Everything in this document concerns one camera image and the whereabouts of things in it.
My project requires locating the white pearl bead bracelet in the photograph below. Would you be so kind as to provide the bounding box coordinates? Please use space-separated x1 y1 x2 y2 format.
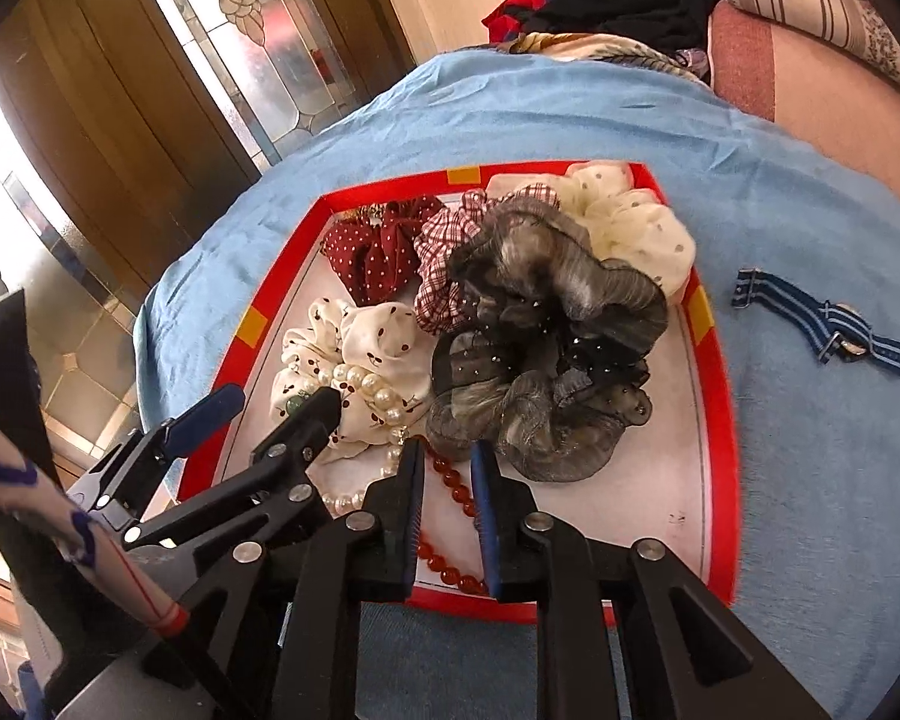
282 362 411 517

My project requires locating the patterned beige cloth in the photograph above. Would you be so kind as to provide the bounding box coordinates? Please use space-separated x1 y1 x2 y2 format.
494 32 710 85

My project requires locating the pink bolster cushion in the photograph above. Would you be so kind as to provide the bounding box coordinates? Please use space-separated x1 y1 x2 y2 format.
710 2 900 198

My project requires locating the red white checked scrunchie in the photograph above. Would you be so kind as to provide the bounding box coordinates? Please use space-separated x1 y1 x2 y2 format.
410 182 561 338

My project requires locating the white cherry print scrunchie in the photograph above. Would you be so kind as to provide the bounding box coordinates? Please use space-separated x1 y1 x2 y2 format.
269 298 436 461

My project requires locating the grey black organza scrunchie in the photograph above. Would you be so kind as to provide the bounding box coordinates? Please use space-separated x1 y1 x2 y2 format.
427 197 668 483

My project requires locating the leopard print scrunchie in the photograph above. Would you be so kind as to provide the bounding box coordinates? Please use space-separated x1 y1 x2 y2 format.
336 203 386 227

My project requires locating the wooden door frame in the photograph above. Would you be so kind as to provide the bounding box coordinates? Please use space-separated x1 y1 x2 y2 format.
0 0 414 302

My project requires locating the red polka dot scrunchie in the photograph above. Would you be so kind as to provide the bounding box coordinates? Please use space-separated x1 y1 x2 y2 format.
320 195 443 307

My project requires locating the stained glass door panel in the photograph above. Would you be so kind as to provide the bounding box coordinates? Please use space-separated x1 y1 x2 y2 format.
155 0 357 171

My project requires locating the cream dotted organza scrunchie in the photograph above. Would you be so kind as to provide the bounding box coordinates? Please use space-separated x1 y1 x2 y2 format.
487 161 696 304

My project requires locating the dark clothes pile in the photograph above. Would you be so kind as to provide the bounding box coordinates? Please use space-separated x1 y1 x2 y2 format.
482 0 720 55

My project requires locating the red bead bracelet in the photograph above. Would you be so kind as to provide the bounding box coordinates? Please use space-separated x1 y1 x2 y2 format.
416 436 491 598

